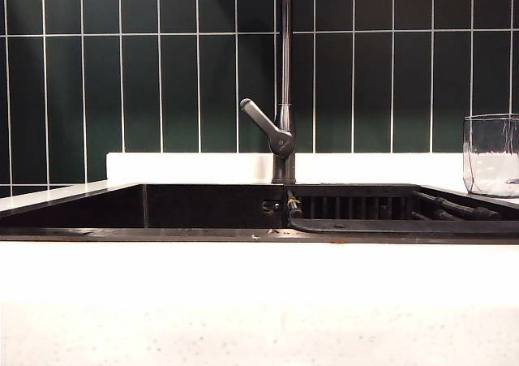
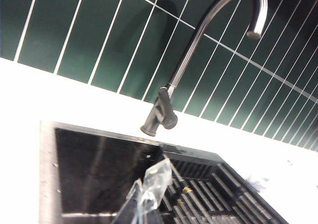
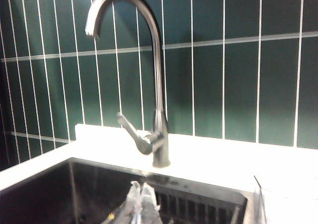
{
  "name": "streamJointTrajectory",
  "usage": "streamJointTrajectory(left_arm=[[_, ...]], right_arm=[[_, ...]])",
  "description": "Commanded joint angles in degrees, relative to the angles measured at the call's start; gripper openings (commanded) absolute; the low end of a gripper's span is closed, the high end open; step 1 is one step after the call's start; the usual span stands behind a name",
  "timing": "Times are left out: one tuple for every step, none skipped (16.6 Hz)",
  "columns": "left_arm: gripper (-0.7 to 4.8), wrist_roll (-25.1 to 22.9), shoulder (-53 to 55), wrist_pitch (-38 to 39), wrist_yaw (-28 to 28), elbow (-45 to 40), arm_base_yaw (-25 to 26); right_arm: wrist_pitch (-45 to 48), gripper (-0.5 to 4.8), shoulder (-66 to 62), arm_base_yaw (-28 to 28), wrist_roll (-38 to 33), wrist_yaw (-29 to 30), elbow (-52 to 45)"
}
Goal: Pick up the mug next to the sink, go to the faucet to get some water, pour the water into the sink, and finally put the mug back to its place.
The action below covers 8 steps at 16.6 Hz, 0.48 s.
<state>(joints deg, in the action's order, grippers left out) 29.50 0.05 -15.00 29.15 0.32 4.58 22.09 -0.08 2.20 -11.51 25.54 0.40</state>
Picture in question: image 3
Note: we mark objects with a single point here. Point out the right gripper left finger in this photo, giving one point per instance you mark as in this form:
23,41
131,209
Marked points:
133,204

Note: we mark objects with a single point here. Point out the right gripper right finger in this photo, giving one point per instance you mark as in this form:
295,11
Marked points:
149,204

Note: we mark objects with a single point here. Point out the clear plastic pitcher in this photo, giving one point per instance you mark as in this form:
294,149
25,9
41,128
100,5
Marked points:
261,204

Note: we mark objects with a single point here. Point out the black sink drain rack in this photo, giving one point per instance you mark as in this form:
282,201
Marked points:
198,209

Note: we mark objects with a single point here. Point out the black kitchen sink basin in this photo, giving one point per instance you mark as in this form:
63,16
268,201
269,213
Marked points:
49,196

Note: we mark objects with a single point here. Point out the dark metal gooseneck faucet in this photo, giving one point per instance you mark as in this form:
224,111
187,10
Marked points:
159,85

